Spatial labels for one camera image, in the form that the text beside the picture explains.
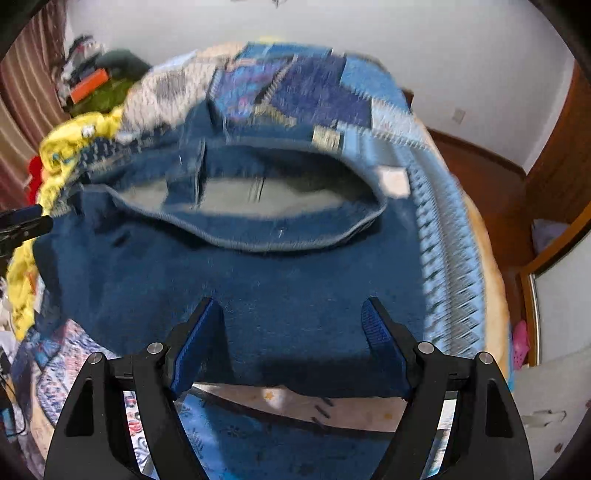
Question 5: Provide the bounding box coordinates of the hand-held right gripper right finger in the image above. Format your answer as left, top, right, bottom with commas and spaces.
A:
360, 298, 534, 480

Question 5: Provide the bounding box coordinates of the red plush toy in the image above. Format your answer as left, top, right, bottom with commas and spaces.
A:
25, 157, 48, 205

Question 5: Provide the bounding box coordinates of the blue patchwork quilt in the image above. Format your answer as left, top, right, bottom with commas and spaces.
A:
11, 41, 513, 480

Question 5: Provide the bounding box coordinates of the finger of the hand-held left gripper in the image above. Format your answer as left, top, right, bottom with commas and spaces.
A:
0, 216, 54, 245
7, 205, 43, 221

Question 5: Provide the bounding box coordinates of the pile of mixed clothes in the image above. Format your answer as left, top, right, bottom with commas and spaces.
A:
58, 34, 154, 117

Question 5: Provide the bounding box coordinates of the striped brown curtain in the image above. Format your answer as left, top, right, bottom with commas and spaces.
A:
0, 0, 70, 208

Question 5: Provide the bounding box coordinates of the yellow cartoon-print blanket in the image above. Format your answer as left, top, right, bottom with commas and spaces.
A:
9, 111, 125, 342

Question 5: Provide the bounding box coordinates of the brown wooden door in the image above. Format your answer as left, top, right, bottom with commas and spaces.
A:
524, 60, 591, 222

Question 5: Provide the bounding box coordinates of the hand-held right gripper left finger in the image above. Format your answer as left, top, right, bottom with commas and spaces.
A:
44, 298, 232, 480

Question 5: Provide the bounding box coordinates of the pink slipper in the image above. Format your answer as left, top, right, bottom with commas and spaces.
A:
512, 320, 531, 368

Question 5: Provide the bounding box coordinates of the orange box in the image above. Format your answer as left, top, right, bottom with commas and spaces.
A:
69, 68, 110, 105

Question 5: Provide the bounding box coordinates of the blue denim jacket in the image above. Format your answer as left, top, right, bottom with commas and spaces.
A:
32, 99, 428, 400

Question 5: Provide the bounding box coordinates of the pale plastic bag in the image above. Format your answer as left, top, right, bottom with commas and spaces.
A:
531, 219, 574, 260

